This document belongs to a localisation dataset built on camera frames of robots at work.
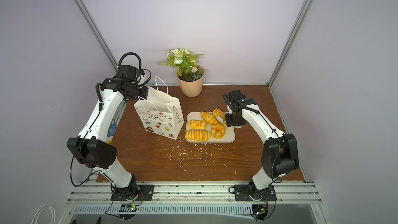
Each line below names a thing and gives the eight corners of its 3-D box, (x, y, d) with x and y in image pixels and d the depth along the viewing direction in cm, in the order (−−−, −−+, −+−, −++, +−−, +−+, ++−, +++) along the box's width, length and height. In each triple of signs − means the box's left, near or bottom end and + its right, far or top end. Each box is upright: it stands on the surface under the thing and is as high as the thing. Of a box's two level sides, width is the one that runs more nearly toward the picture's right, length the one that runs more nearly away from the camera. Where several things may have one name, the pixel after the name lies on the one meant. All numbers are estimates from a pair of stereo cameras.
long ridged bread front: (186, 141, 93) (185, 138, 89) (187, 133, 96) (186, 129, 93) (210, 141, 93) (210, 138, 89) (209, 133, 96) (210, 129, 93)
